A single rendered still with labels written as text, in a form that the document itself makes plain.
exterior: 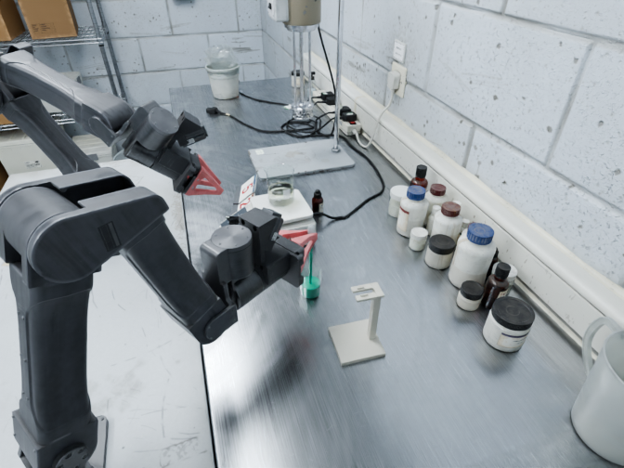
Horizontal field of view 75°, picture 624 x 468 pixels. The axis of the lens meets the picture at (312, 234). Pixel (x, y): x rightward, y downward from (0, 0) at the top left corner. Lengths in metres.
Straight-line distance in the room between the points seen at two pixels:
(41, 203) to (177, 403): 0.40
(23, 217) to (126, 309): 0.49
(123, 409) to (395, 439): 0.41
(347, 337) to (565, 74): 0.59
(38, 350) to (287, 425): 0.36
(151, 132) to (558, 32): 0.73
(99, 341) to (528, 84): 0.92
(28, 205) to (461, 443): 0.61
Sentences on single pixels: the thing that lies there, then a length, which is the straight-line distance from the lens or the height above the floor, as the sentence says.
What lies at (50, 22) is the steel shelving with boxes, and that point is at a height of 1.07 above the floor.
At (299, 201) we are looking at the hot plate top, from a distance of 0.94.
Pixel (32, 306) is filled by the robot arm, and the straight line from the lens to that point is 0.45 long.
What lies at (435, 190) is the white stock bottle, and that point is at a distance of 1.00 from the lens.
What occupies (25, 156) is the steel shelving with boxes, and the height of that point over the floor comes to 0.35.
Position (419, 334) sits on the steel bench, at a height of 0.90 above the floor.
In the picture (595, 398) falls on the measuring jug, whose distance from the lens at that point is 0.70.
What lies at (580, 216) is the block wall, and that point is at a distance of 0.86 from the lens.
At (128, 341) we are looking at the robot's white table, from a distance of 0.82.
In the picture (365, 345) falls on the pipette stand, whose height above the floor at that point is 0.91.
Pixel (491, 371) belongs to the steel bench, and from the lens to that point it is 0.78.
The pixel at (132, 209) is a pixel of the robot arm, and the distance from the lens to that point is 0.42.
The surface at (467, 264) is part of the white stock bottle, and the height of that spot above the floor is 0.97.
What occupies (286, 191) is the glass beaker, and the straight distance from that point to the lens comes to 0.90.
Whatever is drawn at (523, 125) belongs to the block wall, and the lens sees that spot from 0.93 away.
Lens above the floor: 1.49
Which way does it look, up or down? 37 degrees down
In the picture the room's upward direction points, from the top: straight up
